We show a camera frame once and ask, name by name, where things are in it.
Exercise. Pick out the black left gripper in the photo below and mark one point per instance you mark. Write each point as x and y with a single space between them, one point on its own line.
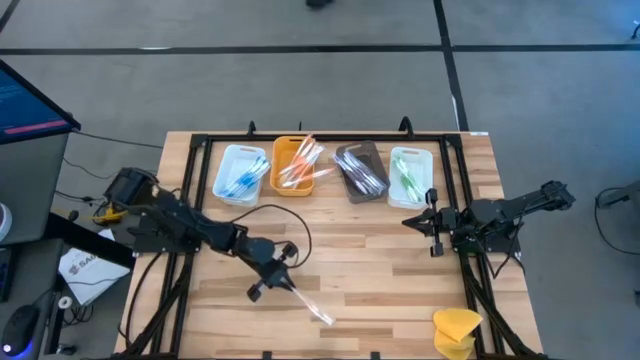
272 270

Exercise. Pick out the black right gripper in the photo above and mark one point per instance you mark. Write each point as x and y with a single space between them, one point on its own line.
440 220

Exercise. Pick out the orange toothbrush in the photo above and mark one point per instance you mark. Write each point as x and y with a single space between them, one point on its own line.
305 162
292 175
310 176
296 172
312 155
308 167
301 157
300 150
312 306

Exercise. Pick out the white plastic bin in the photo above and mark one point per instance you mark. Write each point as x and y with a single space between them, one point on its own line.
424 160
227 165

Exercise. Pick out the blue toothbrush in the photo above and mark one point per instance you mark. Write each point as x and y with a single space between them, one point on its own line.
242 181
237 187
249 175
255 172
259 165

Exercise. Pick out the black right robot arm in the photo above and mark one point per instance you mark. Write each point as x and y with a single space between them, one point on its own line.
515 210

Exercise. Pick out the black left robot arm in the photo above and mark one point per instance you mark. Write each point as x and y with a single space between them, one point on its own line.
190 225

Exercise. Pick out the grey plastic bin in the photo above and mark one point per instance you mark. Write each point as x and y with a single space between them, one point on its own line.
375 148

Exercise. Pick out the yellow cloth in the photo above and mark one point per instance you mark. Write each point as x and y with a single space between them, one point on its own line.
457 327

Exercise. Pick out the orange plastic bin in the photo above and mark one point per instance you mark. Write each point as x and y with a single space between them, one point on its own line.
282 150

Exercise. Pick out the white printed booklet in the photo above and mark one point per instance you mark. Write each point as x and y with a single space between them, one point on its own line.
92 272

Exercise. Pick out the grey chair leg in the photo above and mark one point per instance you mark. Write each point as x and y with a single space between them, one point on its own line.
620 194

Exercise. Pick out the white tape roll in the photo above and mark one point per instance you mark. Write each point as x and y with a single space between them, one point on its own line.
61 302

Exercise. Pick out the black computer mouse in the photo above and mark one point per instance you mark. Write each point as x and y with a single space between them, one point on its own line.
17 330

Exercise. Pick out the grey desk cabinet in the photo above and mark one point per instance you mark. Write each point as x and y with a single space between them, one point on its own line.
30 185

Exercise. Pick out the black keyboard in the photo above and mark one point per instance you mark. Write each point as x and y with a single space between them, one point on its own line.
4 272

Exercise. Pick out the white round device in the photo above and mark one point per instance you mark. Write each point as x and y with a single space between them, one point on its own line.
4 222

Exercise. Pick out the computer monitor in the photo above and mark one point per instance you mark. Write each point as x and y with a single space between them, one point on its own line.
25 105

